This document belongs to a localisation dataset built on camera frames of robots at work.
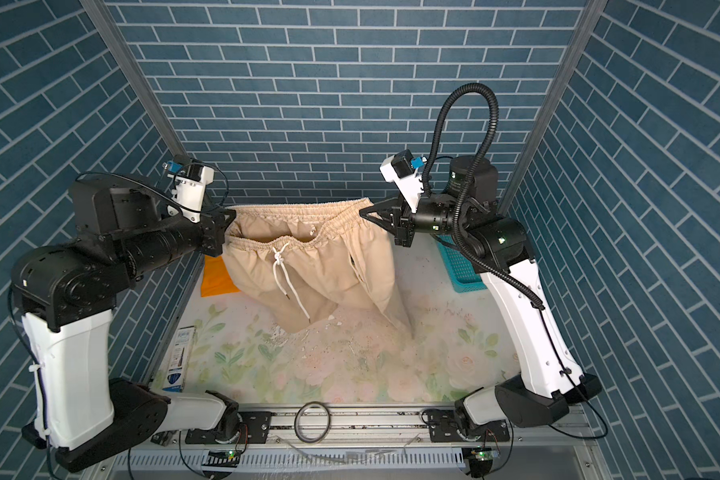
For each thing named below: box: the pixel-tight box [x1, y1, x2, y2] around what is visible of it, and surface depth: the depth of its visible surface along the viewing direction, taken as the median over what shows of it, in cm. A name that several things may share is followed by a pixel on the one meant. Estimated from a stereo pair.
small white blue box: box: [162, 325, 197, 393], surface depth 86 cm
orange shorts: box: [200, 255, 241, 298], surface depth 100 cm
